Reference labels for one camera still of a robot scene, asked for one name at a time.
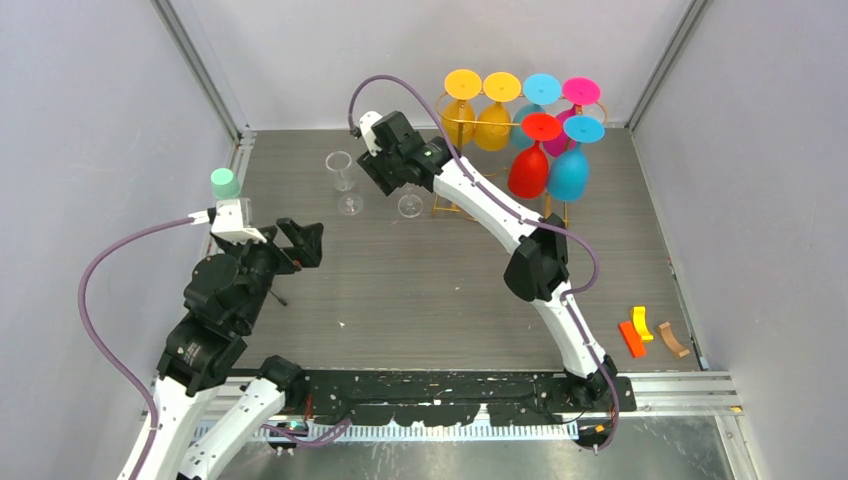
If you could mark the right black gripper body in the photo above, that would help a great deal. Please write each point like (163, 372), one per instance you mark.
(383, 170)

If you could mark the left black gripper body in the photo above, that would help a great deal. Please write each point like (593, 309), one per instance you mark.
(265, 260)

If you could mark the clear wine glass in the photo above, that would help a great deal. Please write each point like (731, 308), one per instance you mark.
(339, 165)
(410, 204)

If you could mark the red wine glass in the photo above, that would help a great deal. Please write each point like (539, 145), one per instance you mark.
(529, 172)

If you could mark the blue wine glass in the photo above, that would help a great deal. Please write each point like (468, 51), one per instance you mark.
(569, 174)
(539, 90)

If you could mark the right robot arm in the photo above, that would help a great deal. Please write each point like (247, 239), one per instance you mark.
(537, 271)

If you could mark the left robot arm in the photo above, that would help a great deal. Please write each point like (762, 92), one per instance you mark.
(223, 300)

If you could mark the left yellow wine glass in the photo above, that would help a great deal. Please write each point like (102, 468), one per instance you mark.
(460, 89)

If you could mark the yellow wine glass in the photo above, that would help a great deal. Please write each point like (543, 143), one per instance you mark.
(460, 89)
(500, 89)

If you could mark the right yellow wine glass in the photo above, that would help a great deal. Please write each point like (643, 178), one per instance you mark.
(500, 89)

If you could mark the pink wine glass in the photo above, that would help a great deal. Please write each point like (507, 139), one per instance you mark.
(580, 92)

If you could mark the black tripod stand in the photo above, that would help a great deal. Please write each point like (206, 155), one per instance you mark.
(277, 297)

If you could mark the mint green cup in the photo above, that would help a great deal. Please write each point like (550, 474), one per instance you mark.
(225, 184)

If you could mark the yellow curved block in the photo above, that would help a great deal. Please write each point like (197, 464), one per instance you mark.
(638, 318)

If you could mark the orange block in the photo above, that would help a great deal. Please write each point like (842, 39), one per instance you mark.
(632, 339)

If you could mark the tan wooden curved block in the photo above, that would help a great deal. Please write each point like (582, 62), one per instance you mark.
(673, 344)

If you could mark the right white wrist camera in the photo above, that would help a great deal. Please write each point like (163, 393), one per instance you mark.
(365, 124)

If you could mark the gold wire glass rack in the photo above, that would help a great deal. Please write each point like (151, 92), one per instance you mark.
(504, 169)

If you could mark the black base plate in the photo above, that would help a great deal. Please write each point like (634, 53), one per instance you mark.
(442, 398)

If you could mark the left aluminium frame post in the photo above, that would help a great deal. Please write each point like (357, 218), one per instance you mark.
(181, 37)

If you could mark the aluminium frame post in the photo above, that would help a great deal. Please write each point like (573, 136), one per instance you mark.
(181, 37)
(675, 47)

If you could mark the right aluminium frame post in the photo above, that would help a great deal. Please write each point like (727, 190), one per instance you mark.
(675, 47)

